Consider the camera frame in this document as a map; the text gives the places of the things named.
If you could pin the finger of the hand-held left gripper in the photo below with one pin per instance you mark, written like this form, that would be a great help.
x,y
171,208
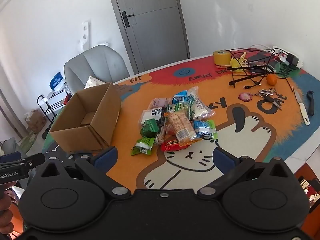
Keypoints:
x,y
32,160

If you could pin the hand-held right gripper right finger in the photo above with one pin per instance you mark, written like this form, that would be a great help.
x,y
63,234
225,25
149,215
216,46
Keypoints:
x,y
222,160

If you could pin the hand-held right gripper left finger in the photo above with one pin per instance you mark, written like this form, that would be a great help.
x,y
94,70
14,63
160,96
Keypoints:
x,y
106,158

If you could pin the blue and green snack packet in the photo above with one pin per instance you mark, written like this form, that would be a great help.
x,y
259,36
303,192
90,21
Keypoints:
x,y
206,128

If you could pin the light green snack packet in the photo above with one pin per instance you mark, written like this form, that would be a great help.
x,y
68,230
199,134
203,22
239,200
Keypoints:
x,y
142,146

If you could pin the red snack packet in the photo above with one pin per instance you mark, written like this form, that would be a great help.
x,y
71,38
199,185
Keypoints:
x,y
173,145

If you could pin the dark green snack packet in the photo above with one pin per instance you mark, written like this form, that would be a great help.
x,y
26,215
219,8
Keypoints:
x,y
149,128

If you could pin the clear orange biscuit packet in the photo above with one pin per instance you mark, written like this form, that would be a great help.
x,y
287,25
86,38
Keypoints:
x,y
181,126

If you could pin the long clear cream snack packet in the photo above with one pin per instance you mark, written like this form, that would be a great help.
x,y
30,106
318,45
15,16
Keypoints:
x,y
200,105

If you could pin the black and white snack packet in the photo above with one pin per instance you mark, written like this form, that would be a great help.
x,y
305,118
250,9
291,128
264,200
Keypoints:
x,y
153,113

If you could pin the green and white snack packet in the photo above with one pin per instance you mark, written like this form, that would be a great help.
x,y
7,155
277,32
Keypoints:
x,y
178,108

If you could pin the blue and white snack packet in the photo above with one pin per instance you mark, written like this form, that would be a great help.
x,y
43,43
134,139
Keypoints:
x,y
181,96

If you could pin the pink snack packet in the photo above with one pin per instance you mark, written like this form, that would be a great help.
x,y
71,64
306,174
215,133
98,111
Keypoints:
x,y
158,102

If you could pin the person's left hand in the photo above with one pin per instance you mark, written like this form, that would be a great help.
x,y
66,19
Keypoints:
x,y
6,228

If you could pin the green floor mat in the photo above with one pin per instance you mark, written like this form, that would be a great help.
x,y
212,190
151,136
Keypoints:
x,y
28,141

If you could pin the black slipper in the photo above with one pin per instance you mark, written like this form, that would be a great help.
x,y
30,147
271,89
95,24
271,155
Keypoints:
x,y
46,133

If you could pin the brown cardboard box with print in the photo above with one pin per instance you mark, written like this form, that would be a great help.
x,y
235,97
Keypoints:
x,y
35,121

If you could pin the orange stool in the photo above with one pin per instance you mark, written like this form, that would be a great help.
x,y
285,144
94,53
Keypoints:
x,y
17,222

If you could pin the black shoe rack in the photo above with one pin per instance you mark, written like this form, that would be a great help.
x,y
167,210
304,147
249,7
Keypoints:
x,y
47,105

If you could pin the white spotted cushion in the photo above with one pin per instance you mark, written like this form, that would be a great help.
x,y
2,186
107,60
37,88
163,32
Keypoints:
x,y
93,82

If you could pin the bunch of keys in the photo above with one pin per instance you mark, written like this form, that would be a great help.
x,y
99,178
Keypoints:
x,y
267,95

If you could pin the blue and white plastic bag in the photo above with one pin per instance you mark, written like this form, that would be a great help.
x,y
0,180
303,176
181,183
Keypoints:
x,y
57,81

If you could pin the black folding stand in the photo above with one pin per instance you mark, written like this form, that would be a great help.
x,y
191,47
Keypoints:
x,y
246,79

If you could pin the dark printed box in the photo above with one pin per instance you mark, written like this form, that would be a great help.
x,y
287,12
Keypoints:
x,y
310,192

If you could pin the tangerine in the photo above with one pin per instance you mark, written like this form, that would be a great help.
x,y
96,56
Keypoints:
x,y
271,79

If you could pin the grey upholstered chair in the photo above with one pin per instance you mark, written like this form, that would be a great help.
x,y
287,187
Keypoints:
x,y
100,62

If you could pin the yellow plastic bag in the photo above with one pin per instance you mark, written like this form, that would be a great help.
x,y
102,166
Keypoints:
x,y
236,63

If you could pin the yellow tape roll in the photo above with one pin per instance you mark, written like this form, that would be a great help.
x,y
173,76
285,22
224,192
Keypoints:
x,y
221,58

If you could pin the black peeler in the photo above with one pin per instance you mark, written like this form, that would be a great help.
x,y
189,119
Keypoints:
x,y
310,103

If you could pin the white object behind chair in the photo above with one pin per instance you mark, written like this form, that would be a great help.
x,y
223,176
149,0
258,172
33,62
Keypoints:
x,y
106,43

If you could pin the black power adapter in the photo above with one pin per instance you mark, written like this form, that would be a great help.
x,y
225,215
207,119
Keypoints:
x,y
292,59

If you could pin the white power strip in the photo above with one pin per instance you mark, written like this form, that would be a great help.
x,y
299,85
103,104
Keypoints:
x,y
280,51

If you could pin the white foam piece with holes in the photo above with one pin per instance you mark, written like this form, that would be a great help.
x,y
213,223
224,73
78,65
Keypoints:
x,y
84,35

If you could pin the grey door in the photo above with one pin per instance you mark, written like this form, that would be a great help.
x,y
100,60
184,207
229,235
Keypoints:
x,y
155,30

